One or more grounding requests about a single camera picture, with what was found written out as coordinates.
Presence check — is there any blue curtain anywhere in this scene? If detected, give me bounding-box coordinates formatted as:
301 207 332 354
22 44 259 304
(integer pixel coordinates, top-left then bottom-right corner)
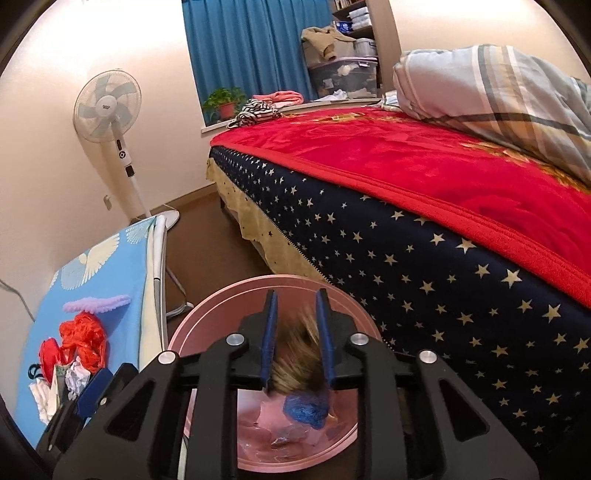
182 0 320 126

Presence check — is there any white crumpled tissue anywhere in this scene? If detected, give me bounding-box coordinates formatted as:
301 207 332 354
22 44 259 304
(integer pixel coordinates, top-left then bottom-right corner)
65 362 92 401

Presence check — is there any blue crumpled plastic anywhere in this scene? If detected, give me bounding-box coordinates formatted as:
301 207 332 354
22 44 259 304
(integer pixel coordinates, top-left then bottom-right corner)
283 391 329 431

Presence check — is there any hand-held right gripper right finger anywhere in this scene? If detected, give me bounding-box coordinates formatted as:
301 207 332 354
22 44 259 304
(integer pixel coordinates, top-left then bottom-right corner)
316 288 539 480

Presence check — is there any pink folded cloth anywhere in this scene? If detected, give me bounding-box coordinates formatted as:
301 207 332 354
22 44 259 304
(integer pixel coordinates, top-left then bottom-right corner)
252 90 304 106

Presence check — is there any plaid pillow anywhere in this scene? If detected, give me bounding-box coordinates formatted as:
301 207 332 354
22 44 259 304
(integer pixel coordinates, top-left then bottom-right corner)
392 44 591 186

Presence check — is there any folding table with blue cover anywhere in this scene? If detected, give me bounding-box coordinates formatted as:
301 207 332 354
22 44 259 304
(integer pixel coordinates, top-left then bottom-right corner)
9 213 195 446

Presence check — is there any bed with red blanket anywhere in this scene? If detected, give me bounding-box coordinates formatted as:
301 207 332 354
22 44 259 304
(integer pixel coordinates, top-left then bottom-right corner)
209 147 591 468

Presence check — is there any grey wall cable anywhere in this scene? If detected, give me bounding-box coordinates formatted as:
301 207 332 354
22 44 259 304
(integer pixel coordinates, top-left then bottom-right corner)
0 279 38 325

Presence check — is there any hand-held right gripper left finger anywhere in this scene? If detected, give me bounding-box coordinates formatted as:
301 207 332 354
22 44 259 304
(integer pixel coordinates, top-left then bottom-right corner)
52 290 279 480

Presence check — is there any wooden shelf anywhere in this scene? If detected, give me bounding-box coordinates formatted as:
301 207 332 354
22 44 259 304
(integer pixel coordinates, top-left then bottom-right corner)
331 0 402 99

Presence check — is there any white plastic bag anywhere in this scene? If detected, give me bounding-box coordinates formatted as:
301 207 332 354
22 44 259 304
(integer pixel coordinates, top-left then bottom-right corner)
29 367 65 424

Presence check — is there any clear storage box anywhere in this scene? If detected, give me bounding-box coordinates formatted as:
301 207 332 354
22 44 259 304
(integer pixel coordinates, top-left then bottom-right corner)
308 56 380 100

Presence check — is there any black and white striped cloth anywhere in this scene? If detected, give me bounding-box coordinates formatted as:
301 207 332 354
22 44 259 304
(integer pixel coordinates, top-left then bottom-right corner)
227 98 281 129

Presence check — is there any brown fuzzy item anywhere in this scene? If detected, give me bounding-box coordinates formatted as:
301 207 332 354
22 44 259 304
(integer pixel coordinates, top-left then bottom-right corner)
269 308 329 398

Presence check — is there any potted green plant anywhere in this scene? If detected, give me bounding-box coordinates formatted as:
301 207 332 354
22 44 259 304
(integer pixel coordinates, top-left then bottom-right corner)
202 87 249 124

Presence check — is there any white standing fan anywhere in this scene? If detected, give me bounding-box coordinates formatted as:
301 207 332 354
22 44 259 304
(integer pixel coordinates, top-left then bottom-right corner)
72 69 182 229

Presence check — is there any pink plastic bin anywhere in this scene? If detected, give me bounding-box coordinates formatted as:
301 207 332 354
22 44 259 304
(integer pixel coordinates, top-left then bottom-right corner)
167 274 384 472

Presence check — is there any orange-red plastic bag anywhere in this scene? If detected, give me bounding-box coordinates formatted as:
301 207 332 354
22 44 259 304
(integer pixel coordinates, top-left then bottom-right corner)
58 311 108 374

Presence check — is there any red blanket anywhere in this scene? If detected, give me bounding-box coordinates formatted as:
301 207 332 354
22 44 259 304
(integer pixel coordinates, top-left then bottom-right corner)
210 104 591 309

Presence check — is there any beige jacket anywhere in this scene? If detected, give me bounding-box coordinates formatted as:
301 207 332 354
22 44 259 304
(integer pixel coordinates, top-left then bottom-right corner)
301 25 357 61

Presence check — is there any beige bed skirt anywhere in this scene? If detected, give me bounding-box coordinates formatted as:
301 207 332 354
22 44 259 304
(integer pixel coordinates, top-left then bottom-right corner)
205 157 334 283

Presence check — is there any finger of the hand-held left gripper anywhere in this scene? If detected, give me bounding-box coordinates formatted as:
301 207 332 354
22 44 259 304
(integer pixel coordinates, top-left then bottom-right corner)
76 368 114 418

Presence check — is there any purple fuzzy cloth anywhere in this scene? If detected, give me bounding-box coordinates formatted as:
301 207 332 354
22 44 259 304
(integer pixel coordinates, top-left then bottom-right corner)
64 294 132 313

